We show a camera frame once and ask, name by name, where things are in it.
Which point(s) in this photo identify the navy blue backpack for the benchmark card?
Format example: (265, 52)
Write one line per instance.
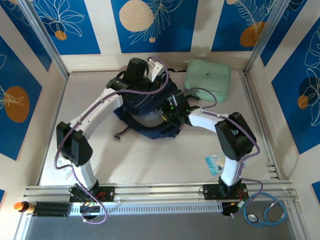
(155, 130)

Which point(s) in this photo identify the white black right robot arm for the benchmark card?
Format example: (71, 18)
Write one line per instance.
(207, 120)

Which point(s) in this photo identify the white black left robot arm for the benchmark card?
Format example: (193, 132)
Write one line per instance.
(100, 112)

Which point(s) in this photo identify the mint green zip case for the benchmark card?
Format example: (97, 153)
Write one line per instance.
(207, 77)

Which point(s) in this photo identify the blue wet wipes packet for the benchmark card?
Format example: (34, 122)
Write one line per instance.
(215, 162)

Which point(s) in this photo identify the blue stethoscope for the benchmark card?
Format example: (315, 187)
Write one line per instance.
(275, 217)

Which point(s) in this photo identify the black ribbed block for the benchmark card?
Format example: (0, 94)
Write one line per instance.
(51, 209)

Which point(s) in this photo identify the orange emergency stop button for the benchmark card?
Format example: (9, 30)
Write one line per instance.
(20, 207)

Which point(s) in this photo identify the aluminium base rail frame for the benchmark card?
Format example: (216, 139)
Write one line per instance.
(162, 191)

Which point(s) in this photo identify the aluminium side rail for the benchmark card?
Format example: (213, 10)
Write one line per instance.
(260, 100)

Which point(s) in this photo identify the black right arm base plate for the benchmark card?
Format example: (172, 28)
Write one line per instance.
(211, 192)

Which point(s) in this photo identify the aluminium corner post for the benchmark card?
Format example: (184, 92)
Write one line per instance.
(267, 35)
(45, 40)

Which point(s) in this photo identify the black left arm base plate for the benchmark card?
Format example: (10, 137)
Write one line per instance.
(105, 193)

